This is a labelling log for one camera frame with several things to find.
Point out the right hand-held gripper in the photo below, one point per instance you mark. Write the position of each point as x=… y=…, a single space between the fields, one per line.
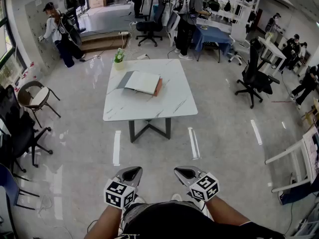
x=204 y=187

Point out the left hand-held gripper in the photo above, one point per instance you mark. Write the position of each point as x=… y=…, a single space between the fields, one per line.
x=117 y=194

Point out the book grey cover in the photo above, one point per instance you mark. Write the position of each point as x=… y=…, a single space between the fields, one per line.
x=143 y=82

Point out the person's left forearm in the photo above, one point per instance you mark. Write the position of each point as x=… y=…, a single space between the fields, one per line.
x=104 y=223

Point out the person's right forearm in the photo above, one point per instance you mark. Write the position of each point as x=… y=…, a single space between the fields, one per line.
x=224 y=210

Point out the person's right shoe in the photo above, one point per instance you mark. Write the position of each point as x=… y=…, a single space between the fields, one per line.
x=176 y=197

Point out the person's shoe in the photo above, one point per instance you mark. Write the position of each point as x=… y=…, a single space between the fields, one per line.
x=139 y=200
x=176 y=197

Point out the person's left shoe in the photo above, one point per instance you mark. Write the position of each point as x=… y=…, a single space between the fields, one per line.
x=139 y=200

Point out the person's patterned shorts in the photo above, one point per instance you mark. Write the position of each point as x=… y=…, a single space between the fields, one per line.
x=134 y=210

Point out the person's black printed shirt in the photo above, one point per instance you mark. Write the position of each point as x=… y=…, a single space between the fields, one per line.
x=174 y=223

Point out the white marble table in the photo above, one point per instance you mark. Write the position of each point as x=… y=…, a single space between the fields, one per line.
x=149 y=108

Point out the black office chair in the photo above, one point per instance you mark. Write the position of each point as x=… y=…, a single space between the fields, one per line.
x=149 y=26
x=20 y=133
x=256 y=81

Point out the small potted green plant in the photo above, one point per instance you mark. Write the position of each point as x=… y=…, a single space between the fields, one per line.
x=119 y=58

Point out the brown round chair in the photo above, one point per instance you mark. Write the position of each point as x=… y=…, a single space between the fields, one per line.
x=40 y=97

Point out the white power strip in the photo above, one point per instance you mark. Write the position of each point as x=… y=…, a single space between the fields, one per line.
x=123 y=33
x=143 y=56

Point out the blue chair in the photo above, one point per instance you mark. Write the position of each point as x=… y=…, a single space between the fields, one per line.
x=7 y=180

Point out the white storage rack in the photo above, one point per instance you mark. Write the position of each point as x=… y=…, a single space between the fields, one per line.
x=306 y=223

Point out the white office chair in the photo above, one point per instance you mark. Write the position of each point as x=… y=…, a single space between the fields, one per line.
x=239 y=48
x=173 y=21

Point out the wooden step platform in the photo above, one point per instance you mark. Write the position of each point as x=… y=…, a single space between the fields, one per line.
x=99 y=42

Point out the blue cloth covered table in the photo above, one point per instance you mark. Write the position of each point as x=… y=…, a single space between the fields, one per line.
x=211 y=36

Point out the white desk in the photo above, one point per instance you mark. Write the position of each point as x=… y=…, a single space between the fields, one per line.
x=271 y=47

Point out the group of black bags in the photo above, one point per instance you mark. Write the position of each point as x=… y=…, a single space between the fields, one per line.
x=214 y=5

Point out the cardboard box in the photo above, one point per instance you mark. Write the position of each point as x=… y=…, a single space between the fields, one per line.
x=97 y=2

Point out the large window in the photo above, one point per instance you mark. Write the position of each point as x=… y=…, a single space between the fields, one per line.
x=5 y=46

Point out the white shelf unit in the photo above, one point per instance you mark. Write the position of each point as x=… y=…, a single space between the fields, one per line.
x=256 y=6

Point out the grey metal cabinet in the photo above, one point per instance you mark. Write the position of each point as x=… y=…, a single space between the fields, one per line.
x=37 y=14

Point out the white frame table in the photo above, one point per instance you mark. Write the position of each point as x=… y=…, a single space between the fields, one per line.
x=309 y=158

